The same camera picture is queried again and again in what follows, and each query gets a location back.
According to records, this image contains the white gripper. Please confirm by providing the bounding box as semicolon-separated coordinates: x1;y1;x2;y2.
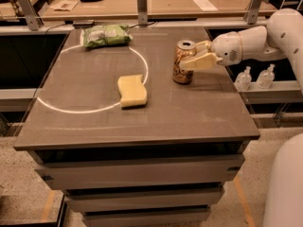
179;31;242;70

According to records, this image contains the orange soda can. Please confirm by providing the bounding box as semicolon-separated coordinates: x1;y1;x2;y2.
172;40;197;84

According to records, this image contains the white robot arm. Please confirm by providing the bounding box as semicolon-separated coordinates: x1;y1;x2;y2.
180;9;303;227

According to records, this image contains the yellow sponge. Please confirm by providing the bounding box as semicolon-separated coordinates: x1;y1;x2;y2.
117;75;147;108

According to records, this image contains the clear sanitizer bottle left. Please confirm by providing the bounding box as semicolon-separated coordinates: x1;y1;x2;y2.
234;66;252;92

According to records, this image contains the clear sanitizer bottle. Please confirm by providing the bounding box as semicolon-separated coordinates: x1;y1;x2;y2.
234;66;252;92
256;64;275;89

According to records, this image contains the white paper sheet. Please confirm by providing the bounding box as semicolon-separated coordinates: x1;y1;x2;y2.
193;0;218;12

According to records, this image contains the clear sanitizer bottle right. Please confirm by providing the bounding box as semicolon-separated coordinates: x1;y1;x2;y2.
256;64;275;89

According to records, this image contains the green chip bag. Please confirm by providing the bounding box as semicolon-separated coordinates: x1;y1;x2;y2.
80;25;133;48

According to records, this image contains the grey drawer cabinet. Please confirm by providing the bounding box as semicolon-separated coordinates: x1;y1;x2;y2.
15;26;259;227

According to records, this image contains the white paper note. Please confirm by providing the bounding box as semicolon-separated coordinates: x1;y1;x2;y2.
51;0;78;11

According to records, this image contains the metal bracket centre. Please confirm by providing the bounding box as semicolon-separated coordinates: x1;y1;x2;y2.
137;0;148;26

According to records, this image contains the black cable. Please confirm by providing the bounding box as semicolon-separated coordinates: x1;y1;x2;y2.
29;21;83;112

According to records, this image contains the metal bracket left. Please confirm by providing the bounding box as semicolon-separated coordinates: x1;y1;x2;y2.
17;0;43;31

